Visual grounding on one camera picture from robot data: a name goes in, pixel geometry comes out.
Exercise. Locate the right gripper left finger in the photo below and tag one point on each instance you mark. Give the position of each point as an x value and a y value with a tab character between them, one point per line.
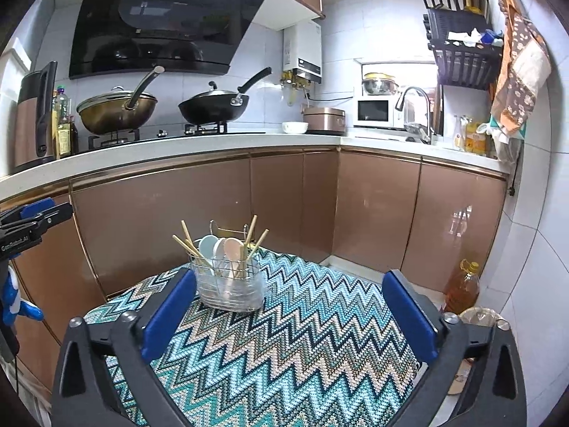
83	391

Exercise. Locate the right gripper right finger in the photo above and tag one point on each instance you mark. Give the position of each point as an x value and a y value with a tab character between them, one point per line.
494	394

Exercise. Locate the wooden chopstick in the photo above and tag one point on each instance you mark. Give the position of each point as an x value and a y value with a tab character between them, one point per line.
244	251

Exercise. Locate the chrome kitchen faucet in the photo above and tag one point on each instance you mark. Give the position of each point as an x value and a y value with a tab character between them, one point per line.
414	105

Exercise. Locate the cooking oil bottle on floor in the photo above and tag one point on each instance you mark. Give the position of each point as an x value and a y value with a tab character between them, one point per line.
463	288

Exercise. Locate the olive oil bottle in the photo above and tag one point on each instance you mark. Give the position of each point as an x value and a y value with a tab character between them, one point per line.
64	136

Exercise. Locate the brown thermos kettle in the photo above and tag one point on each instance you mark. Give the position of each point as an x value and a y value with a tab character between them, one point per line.
34	141

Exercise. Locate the gas stove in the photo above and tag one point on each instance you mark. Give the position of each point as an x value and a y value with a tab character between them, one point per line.
163	132

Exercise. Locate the bronze wok with lid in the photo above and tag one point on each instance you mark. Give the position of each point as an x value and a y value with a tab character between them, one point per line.
119	110

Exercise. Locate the white ceramic spoon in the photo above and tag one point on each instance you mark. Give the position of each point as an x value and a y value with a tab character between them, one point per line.
219	261
207	247

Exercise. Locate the zigzag patterned table cloth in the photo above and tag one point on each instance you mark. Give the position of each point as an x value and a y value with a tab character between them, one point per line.
323	350

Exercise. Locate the pink ceramic spoon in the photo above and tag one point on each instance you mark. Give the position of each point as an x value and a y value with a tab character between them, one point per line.
233	249

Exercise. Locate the black wok with lid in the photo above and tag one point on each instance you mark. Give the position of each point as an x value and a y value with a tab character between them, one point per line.
216	105

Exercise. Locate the yellow bottle on counter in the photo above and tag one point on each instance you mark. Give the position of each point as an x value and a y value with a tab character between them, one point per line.
474	142

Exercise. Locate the black range hood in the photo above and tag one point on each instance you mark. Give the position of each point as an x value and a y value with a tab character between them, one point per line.
199	36

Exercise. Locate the white bowl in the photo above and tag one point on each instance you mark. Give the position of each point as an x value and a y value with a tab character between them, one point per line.
294	127

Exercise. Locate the white microwave oven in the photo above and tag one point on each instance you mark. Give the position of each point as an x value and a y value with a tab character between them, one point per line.
378	111

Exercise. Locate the brown rice cooker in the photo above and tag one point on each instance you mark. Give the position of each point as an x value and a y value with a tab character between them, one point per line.
325	121

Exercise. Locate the white water heater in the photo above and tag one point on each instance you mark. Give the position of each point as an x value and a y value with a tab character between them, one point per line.
302	51

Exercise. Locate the brown patterned hanging towel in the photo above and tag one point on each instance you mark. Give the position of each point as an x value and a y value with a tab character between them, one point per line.
525	67

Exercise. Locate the wire utensil holder clear base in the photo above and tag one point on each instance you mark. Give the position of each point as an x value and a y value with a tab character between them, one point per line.
226	292

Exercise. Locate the black wall dish rack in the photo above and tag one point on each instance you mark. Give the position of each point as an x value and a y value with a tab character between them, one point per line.
466	50

